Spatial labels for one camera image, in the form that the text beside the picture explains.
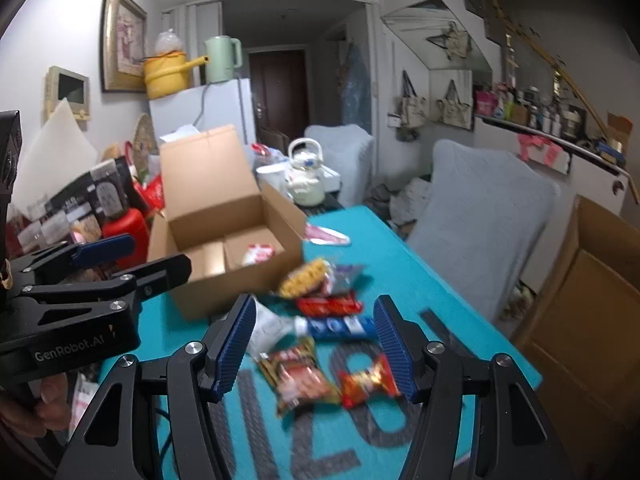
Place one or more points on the brown noodle snack packet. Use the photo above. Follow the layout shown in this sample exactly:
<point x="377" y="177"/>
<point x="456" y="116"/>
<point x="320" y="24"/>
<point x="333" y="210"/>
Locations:
<point x="297" y="375"/>

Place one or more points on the green electric kettle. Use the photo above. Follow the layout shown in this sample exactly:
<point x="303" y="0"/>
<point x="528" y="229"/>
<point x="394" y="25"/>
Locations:
<point x="222" y="57"/>

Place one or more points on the small cardboard box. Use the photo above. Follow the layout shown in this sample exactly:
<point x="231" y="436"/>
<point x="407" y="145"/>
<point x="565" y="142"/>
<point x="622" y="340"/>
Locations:
<point x="617" y="130"/>

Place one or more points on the large flat cardboard boxes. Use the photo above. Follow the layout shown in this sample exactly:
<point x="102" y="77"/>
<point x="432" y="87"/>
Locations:
<point x="585" y="320"/>

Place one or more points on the yellow snack bag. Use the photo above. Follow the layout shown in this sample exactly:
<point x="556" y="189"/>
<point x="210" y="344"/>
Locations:
<point x="305" y="277"/>

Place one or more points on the pink sticky notes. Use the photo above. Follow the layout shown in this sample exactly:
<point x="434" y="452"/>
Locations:
<point x="540" y="147"/>

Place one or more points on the white red snack packet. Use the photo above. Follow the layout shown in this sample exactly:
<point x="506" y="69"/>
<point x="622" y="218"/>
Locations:
<point x="257" y="254"/>

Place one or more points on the teal printed table mat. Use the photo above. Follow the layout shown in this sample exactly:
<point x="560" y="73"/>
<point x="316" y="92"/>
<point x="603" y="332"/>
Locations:
<point x="430" y="285"/>

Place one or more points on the clear snack packet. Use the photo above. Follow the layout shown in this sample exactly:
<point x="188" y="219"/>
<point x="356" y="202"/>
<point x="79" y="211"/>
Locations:
<point x="348" y="272"/>

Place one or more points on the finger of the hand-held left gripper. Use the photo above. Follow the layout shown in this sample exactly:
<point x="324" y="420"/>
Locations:
<point x="105" y="251"/>
<point x="160" y="268"/>

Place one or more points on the framed picture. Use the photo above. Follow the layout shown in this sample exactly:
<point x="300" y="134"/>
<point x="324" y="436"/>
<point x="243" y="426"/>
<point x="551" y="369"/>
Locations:
<point x="122" y="40"/>

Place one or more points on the star shaped hanging bag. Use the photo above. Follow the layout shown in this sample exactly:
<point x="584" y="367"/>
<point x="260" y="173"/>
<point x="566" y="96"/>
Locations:
<point x="452" y="41"/>

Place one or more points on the blue tube white cap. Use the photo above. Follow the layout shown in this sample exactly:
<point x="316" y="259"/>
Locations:
<point x="340" y="327"/>

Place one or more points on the dark brown door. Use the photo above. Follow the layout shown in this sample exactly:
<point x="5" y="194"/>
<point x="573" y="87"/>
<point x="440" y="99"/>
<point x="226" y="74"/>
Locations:
<point x="277" y="90"/>

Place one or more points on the round woven tray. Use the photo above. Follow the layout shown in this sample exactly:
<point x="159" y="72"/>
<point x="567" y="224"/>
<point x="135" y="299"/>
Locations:
<point x="142" y="137"/>

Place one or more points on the gold stair railing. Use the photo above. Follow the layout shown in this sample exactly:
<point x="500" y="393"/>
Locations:
<point x="550" y="60"/>

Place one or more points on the white foam board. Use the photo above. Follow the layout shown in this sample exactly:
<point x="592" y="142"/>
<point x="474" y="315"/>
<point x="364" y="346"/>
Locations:
<point x="55" y="150"/>

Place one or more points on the long red snack packet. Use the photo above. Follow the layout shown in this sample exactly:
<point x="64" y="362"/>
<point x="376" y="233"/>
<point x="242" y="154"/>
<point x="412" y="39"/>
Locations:
<point x="327" y="305"/>

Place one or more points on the pile of clothes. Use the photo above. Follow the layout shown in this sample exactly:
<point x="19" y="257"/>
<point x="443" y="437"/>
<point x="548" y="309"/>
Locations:
<point x="410" y="197"/>

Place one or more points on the wall intercom panel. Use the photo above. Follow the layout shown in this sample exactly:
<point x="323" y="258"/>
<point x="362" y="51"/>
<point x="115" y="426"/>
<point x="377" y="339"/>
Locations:
<point x="67" y="92"/>

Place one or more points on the black printed box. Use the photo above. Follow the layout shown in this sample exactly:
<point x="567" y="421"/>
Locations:
<point x="85" y="200"/>

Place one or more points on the red bag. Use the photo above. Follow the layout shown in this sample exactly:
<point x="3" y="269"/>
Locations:
<point x="152" y="192"/>

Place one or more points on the pink white flat packet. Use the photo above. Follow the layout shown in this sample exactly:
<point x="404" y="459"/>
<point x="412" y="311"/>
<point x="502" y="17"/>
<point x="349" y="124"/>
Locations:
<point x="325" y="235"/>

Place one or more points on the person's left hand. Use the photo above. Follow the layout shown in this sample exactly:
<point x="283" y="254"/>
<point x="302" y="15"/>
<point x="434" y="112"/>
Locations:
<point x="45" y="402"/>

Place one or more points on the small red orange packet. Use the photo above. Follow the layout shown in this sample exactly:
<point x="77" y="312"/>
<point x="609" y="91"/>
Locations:
<point x="367" y="381"/>

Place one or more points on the hanging tote bag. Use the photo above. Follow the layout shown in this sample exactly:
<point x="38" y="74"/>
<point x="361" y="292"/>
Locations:
<point x="412" y="107"/>
<point x="455" y="107"/>

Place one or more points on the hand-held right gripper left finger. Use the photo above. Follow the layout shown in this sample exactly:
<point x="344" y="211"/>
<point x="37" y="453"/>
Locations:
<point x="235" y="347"/>

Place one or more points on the white refrigerator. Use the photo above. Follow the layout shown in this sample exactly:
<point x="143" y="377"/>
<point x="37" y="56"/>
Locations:
<point x="215" y="110"/>

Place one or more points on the white teapot kettle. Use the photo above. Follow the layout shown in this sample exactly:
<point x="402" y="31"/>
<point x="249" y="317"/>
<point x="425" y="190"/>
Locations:
<point x="306" y="172"/>

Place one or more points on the clear plastic bag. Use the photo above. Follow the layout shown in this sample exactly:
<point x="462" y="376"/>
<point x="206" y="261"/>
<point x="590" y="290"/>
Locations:
<point x="167" y="41"/>

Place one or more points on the white plastic container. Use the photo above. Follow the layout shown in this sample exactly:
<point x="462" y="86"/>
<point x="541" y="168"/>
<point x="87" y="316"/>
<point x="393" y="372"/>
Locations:
<point x="272" y="177"/>

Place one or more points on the red plastic container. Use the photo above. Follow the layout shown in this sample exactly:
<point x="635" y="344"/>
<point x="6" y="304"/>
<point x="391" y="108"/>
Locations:
<point x="127" y="232"/>

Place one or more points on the grey covered chair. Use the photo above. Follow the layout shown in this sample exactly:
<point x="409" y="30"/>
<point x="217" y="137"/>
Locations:
<point x="345" y="155"/>
<point x="480" y="230"/>

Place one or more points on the row of bottles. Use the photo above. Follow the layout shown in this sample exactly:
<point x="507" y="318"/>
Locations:
<point x="530" y="110"/>

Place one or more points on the yellow enamel pot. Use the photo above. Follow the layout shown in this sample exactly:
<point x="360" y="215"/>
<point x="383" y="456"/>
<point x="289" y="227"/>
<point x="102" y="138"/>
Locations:
<point x="165" y="76"/>

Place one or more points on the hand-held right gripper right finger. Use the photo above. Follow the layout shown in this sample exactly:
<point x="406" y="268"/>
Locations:
<point x="395" y="350"/>

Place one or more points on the white counter cabinet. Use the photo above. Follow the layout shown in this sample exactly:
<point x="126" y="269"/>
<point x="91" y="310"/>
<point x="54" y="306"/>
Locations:
<point x="590" y="180"/>

